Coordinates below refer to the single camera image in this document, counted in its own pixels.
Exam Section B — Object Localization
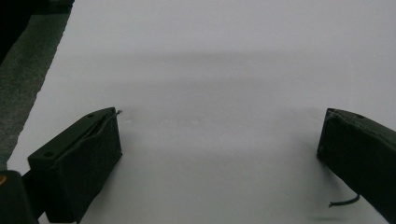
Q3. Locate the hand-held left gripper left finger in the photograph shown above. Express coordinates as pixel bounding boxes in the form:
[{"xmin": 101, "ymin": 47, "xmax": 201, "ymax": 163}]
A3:
[{"xmin": 27, "ymin": 106, "xmax": 123, "ymax": 224}]

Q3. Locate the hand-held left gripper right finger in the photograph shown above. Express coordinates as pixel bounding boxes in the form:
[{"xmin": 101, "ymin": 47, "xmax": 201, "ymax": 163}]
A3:
[{"xmin": 317, "ymin": 107, "xmax": 396, "ymax": 224}]

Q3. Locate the thin black wire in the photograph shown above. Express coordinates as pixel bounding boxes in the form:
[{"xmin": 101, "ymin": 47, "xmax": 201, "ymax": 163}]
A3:
[{"xmin": 328, "ymin": 193, "xmax": 361, "ymax": 208}]

